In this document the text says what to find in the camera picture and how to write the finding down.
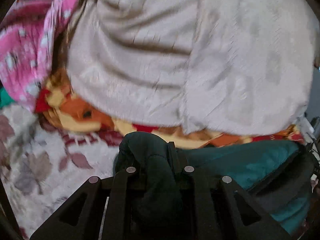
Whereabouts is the green quilted puffer jacket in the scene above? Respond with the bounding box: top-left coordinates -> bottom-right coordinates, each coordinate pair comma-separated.
113,132 -> 315,235

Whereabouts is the floral leaf bedspread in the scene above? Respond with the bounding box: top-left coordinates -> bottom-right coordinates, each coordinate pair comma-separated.
1,105 -> 122,239

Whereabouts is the red orange yellow blanket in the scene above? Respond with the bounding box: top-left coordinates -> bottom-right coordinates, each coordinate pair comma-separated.
35,68 -> 304,149

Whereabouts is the beige embossed quilt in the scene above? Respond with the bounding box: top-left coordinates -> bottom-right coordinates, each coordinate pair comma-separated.
66,0 -> 319,135

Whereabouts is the green cloth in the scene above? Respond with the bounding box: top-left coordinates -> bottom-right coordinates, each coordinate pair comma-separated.
0,87 -> 15,108

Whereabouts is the pink penguin fleece garment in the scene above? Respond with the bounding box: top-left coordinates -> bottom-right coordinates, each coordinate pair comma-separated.
1,0 -> 80,112

